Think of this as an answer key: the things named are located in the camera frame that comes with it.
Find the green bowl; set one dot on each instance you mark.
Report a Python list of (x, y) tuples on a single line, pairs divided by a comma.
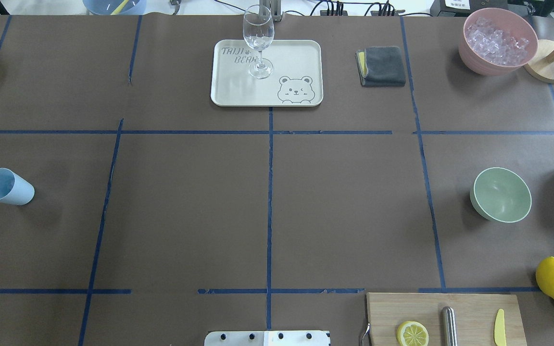
[(500, 195)]

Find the light blue plastic cup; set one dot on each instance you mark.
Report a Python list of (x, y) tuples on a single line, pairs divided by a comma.
[(14, 189)]

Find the blue bowl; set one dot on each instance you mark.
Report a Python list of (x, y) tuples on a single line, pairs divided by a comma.
[(107, 7)]

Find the clear ice cubes in pink bowl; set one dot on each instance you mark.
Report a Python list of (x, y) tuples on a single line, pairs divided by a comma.
[(496, 45)]

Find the pink bowl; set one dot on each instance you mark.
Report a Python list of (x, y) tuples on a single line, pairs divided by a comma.
[(504, 19)]

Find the cream bear tray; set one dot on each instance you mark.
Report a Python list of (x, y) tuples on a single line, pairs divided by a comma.
[(296, 80)]

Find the yellow sponge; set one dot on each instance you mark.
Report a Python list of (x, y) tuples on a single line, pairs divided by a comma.
[(361, 61)]

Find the clear wine glass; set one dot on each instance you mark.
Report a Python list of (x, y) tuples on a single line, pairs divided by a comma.
[(258, 32)]

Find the grey folded cloth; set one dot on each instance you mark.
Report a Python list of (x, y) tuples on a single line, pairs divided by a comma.
[(384, 67)]

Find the halved lemon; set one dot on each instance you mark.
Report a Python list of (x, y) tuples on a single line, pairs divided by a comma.
[(412, 333)]

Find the yellow fork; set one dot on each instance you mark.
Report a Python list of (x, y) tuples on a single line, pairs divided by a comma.
[(117, 10)]

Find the wooden cutting board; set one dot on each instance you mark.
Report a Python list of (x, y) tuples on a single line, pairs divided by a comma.
[(474, 317)]

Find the yellow plastic knife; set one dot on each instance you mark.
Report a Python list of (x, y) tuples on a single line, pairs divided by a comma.
[(499, 328)]

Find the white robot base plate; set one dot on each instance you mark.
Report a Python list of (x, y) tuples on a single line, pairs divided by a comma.
[(268, 338)]

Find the steel knife handle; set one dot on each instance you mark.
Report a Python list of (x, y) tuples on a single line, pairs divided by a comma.
[(449, 326)]

